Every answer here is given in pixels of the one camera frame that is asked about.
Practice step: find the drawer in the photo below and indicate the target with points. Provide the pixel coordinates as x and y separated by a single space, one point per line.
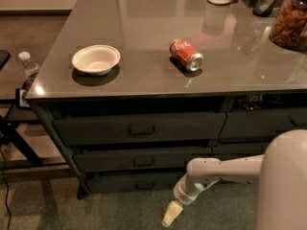
95 161
263 123
97 130
238 150
134 181

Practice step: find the dark cabinet frame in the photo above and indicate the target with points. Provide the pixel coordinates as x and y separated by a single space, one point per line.
50 110

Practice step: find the middle left drawer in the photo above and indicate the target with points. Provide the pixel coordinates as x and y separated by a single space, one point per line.
95 161

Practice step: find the top right drawer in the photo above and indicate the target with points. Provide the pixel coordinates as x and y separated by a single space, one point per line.
263 123

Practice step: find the small device with screen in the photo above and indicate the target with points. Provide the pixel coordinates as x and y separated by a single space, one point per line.
20 98

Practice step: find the red soda can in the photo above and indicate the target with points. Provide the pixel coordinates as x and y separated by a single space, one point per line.
187 55

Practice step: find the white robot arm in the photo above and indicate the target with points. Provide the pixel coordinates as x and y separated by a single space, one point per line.
282 190

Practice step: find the top left drawer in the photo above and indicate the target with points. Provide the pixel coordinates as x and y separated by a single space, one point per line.
97 130

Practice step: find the middle right drawer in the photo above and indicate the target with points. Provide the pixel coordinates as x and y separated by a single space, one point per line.
238 150

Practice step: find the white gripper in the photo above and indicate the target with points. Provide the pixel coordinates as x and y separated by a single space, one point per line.
184 196

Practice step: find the snack bag in cabinet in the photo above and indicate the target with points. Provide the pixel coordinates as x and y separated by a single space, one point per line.
250 102

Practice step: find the bottom left drawer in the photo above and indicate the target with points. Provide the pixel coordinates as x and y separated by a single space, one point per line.
134 181

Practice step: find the clear plastic water bottle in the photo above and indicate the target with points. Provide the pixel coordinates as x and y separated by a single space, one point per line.
30 68

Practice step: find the snack jar with black lid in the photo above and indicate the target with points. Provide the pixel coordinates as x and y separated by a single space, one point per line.
290 26

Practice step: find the white paper bowl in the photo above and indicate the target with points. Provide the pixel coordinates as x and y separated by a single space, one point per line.
96 60

